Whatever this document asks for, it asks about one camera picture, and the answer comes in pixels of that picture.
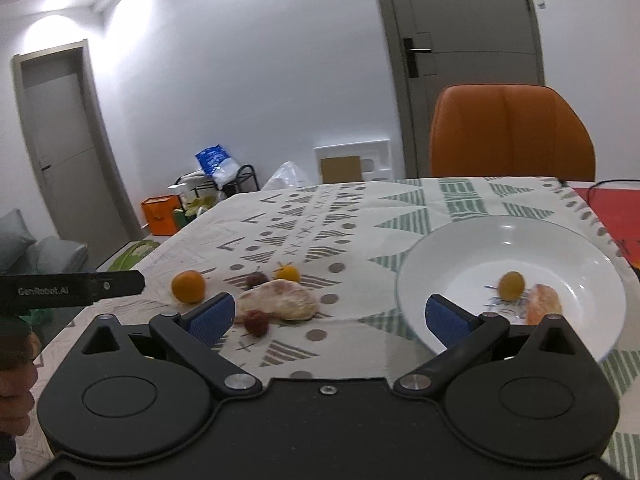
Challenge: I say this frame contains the olive green fruit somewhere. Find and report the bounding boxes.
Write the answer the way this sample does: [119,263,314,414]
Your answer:
[499,271,526,301]

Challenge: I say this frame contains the orange box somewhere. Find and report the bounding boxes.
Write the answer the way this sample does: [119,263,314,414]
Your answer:
[140,195,181,236]

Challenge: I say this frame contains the pale peeled pomelo piece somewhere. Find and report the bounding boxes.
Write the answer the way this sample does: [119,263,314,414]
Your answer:
[235,280,320,322]

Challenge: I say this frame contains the white foam packaging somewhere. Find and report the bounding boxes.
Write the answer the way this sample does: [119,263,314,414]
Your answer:
[314,139,392,186]

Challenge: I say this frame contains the patterned tablecloth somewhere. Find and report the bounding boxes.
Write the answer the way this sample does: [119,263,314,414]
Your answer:
[35,176,640,468]

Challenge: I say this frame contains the person's left hand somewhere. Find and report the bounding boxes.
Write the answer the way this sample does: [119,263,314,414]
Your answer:
[0,332,42,436]

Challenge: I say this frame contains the grey door with lock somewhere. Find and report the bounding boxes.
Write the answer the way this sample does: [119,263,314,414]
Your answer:
[370,0,546,179]

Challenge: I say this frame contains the small kumquat with stem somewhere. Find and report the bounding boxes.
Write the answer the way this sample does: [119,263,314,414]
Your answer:
[272,261,301,283]

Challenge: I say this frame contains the green floor mat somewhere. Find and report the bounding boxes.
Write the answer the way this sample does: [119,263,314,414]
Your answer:
[107,241,162,271]

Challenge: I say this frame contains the brown cardboard piece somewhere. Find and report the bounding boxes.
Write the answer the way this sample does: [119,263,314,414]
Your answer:
[321,156,362,185]

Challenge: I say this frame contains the red jujube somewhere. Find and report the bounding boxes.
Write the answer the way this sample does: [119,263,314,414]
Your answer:
[242,310,271,337]

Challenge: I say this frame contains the peeled orange piece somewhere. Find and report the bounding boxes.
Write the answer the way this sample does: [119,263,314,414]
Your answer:
[526,283,563,325]

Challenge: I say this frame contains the red mat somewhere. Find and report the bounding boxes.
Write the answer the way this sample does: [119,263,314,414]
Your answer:
[570,181,640,273]

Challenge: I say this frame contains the round orange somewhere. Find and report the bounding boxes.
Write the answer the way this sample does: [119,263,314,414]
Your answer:
[171,270,207,305]

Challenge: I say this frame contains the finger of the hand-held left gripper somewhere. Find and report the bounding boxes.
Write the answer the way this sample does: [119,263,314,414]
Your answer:
[96,269,146,303]

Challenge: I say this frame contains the grey sofa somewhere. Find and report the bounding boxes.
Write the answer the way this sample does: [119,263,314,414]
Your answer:
[0,209,89,277]

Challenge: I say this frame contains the white plastic bag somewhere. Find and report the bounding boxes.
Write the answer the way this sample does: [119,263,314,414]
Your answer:
[262,161,314,192]

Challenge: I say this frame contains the orange chair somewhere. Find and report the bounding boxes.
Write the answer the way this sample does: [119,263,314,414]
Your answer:
[430,84,597,182]

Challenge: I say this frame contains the black metal rack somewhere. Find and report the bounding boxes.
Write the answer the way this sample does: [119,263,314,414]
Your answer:
[175,164,260,202]

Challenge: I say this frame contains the blue plastic bag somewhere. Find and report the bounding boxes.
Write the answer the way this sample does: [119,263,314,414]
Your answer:
[194,145,240,184]

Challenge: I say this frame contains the white plate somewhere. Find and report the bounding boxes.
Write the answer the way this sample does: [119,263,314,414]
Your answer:
[395,215,627,364]

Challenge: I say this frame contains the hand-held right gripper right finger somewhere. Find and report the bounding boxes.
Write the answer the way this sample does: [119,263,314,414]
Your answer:
[394,295,588,403]

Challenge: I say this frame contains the green bag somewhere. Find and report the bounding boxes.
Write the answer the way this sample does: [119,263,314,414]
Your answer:
[172,197,217,229]

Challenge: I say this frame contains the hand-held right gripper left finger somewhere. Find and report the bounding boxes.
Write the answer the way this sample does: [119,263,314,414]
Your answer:
[80,294,263,402]

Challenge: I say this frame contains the black door lock handle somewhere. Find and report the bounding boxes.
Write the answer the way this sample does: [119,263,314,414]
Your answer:
[402,32,434,79]

